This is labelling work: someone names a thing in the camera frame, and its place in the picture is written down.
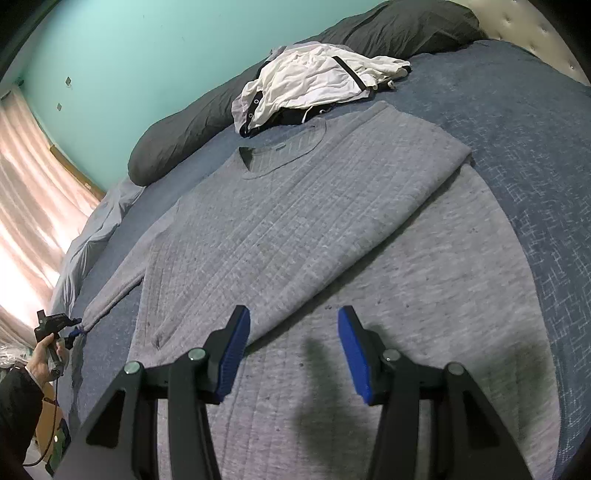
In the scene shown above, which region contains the cream tufted headboard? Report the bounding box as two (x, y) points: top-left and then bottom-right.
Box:
(462, 0), (591, 86)

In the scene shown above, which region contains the dark grey long pillow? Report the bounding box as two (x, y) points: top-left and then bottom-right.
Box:
(128, 0), (485, 186)

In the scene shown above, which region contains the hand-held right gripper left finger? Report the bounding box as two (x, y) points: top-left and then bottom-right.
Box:
(58, 305), (251, 480)

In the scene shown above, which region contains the person's left hand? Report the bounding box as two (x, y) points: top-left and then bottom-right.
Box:
(25, 335), (65, 388)

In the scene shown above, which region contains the wooden window frame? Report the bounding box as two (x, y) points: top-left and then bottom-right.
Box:
(50, 145), (107, 201)

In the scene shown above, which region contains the bed with blue patterned sheet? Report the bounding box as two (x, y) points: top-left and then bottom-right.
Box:
(69, 39), (591, 480)

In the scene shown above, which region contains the clear plastic bag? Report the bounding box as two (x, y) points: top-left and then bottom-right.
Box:
(0, 342), (38, 370)

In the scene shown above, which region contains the light grey-blue blanket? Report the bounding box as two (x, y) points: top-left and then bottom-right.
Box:
(48, 178), (146, 319)

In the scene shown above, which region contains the grey knit sweater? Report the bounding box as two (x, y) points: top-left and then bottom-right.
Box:
(69, 100), (561, 480)

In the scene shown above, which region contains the pink curtain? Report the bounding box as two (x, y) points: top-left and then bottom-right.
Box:
(0, 85), (105, 347)

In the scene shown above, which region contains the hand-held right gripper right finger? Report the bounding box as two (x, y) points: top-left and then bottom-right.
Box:
(337, 305), (532, 480)

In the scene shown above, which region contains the person's left forearm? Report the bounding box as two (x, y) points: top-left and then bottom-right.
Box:
(0, 367), (44, 467)

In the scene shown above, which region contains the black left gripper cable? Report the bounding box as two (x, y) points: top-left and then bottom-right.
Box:
(23, 369), (63, 467)

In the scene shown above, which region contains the white and black jacket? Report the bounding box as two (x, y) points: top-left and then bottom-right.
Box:
(231, 43), (413, 138)

